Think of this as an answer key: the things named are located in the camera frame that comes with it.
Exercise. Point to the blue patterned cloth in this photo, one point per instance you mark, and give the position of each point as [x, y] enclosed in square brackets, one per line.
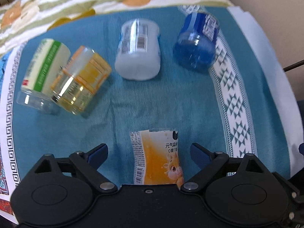
[244, 103]

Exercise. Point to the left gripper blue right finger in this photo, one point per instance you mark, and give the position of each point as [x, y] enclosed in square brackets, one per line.
[210, 164]

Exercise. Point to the green white label cup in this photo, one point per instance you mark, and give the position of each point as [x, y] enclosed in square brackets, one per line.
[48, 60]

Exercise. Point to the blue plastic cup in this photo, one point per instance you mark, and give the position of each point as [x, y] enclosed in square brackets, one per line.
[196, 42]

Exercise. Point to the orange cartoon label plastic cup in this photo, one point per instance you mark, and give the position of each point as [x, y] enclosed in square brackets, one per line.
[156, 159]

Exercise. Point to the white barcode plastic cup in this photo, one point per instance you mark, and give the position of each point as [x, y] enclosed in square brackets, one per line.
[138, 55]

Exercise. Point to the yellow label clear cup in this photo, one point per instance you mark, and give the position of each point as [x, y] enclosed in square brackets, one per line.
[78, 82]

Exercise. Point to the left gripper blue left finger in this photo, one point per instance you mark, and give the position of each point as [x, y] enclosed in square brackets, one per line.
[87, 165]

